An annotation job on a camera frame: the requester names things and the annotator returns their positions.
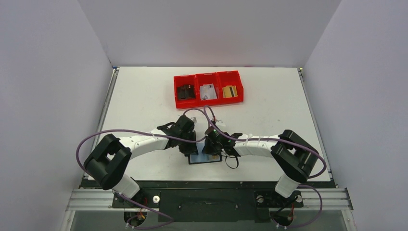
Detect black leather card holder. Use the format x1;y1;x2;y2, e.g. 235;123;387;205
188;142;222;165

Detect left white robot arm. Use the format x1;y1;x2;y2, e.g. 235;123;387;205
83;115;198;207

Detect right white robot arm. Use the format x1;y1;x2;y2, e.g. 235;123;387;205
203;127;319;205

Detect black card holders in bin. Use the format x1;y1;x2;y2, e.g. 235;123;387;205
176;84;196;100

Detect white cards in bin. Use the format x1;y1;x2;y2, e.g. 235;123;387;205
199;84;217;101

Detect gold cards in bin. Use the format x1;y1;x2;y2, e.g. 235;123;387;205
222;85;238;98

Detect left red bin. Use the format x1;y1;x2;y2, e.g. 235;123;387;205
173;75;197;109

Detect red bin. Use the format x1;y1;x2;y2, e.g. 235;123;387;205
196;72;220;106
173;75;197;109
217;70;244;104

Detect middle red bin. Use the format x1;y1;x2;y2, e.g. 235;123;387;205
196;72;220;106

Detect right red bin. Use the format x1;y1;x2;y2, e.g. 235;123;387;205
217;70;244;104

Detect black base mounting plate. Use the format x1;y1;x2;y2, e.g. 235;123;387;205
79;178;304;223

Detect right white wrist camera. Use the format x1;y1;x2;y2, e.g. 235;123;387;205
213;119;226;129

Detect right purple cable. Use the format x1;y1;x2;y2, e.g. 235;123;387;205
203;105;328;229

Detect purple cable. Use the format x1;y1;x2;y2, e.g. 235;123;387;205
76;107;208;230
203;105;328;229

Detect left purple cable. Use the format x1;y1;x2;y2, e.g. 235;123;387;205
76;107;208;230

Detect aluminium rail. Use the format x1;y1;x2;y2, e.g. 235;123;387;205
66;188;353;211

